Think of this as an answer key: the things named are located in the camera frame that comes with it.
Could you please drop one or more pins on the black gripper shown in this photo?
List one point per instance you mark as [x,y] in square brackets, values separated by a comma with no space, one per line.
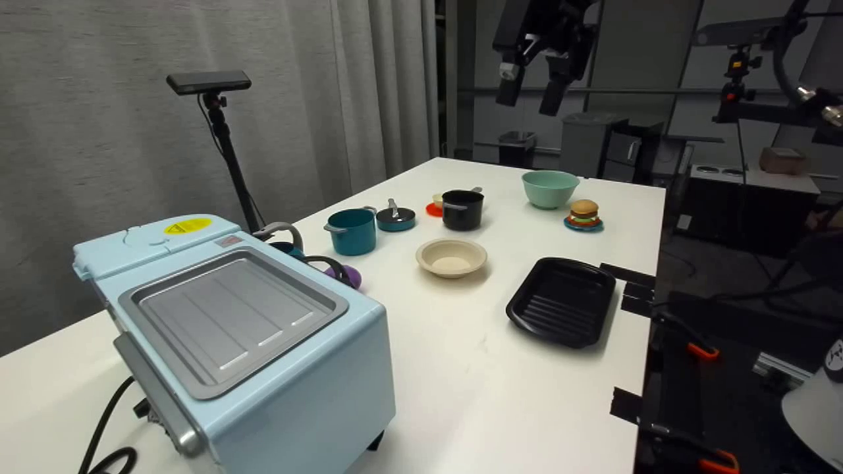
[544,23]

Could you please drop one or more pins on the purple plushy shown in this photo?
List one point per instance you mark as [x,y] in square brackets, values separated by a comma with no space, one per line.
[345,274]

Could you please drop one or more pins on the small blue plate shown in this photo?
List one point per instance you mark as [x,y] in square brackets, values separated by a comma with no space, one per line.
[583,228]

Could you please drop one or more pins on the cream colored plate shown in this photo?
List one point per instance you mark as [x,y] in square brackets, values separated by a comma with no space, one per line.
[452,260]

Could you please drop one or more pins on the mint green bowl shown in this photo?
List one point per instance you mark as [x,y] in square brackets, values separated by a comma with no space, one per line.
[550,187]

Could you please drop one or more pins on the toy burger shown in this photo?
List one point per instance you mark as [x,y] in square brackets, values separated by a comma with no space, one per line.
[583,211]

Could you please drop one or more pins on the black toy saucepan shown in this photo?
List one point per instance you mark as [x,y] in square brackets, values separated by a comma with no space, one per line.
[463,211]

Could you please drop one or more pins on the teal pot lid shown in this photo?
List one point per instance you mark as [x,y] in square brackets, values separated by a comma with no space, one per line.
[397,217]

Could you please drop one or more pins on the black grill tray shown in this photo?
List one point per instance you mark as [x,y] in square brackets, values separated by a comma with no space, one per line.
[561,304]

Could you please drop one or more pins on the teal toy pot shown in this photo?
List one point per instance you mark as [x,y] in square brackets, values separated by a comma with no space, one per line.
[353,232]

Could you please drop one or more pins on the pink box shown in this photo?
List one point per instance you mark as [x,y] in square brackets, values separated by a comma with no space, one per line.
[784,161]

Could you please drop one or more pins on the light blue toaster oven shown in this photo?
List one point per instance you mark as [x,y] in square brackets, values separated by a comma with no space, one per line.
[245,350]

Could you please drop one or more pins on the white round lamp shade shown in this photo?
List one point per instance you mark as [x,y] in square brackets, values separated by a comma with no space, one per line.
[816,416]

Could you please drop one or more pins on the black camera tripod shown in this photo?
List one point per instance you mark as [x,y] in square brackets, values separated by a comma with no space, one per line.
[229,159]

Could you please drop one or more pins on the black bar camera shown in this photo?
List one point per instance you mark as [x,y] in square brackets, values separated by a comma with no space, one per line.
[210,83]

